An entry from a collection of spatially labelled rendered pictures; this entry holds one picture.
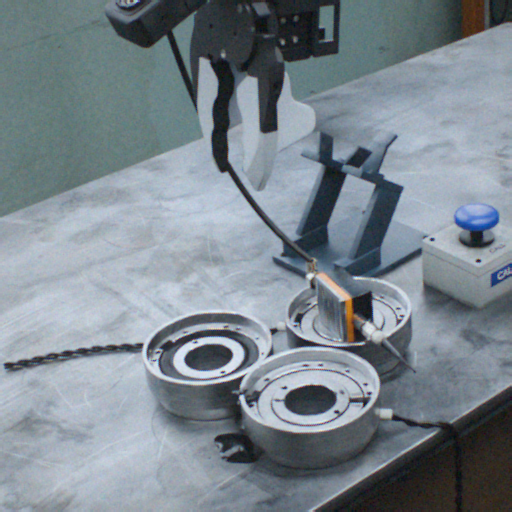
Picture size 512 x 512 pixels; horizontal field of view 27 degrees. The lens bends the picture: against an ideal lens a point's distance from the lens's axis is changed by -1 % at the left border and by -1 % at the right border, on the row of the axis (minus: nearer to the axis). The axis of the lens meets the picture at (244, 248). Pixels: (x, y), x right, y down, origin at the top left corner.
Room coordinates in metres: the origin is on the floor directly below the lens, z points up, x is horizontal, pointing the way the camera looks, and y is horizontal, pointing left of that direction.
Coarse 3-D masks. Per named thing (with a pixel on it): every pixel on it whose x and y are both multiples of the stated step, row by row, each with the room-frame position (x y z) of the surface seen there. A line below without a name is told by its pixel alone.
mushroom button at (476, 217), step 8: (464, 208) 0.84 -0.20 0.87; (472, 208) 0.84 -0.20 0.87; (480, 208) 0.83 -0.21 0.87; (488, 208) 0.83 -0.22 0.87; (456, 216) 0.83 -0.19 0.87; (464, 216) 0.83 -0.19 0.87; (472, 216) 0.82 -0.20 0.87; (480, 216) 0.82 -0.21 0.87; (488, 216) 0.82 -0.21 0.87; (496, 216) 0.82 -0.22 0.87; (456, 224) 0.83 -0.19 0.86; (464, 224) 0.82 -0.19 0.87; (472, 224) 0.82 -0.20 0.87; (480, 224) 0.81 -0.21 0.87; (488, 224) 0.81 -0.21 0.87; (496, 224) 0.82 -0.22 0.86; (472, 232) 0.83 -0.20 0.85; (480, 232) 0.83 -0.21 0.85
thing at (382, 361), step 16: (304, 288) 0.79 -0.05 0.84; (368, 288) 0.79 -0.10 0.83; (384, 288) 0.78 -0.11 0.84; (400, 288) 0.77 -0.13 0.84; (288, 304) 0.77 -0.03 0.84; (304, 304) 0.78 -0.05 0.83; (400, 304) 0.77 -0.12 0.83; (288, 320) 0.74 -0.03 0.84; (320, 320) 0.76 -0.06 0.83; (400, 320) 0.75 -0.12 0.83; (288, 336) 0.74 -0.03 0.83; (304, 336) 0.72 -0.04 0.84; (320, 336) 0.74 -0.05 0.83; (336, 336) 0.73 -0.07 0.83; (400, 336) 0.71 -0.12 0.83; (352, 352) 0.70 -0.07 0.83; (368, 352) 0.70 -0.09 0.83; (384, 352) 0.70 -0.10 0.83; (400, 352) 0.71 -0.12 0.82; (384, 368) 0.71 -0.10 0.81
